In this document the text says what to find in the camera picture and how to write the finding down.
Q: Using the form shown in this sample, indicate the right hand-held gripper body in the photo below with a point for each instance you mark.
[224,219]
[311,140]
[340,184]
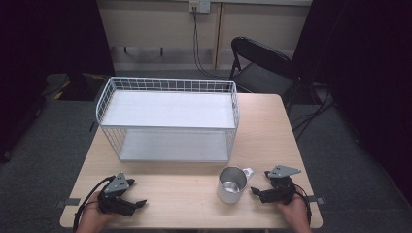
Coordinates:
[280,192]

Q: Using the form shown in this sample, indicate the black folding chair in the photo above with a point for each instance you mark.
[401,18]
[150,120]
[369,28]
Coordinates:
[262,77]

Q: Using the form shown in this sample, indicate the white wall socket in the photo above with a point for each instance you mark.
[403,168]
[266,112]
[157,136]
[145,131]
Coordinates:
[199,6]

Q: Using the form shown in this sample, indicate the silver metal cup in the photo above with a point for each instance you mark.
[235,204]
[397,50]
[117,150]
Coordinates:
[230,191]

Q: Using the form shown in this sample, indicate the grey tape strip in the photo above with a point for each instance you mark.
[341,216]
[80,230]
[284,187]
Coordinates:
[317,200]
[69,202]

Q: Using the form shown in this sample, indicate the black curtain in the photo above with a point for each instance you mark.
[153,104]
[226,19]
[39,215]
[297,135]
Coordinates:
[366,81]
[48,48]

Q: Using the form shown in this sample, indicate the person's left hand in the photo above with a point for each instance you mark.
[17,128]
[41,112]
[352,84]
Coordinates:
[89,218]

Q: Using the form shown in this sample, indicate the person's right hand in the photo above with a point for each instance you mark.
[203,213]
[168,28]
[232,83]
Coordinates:
[296,215]

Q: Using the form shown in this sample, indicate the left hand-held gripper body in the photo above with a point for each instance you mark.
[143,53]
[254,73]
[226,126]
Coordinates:
[113,200]

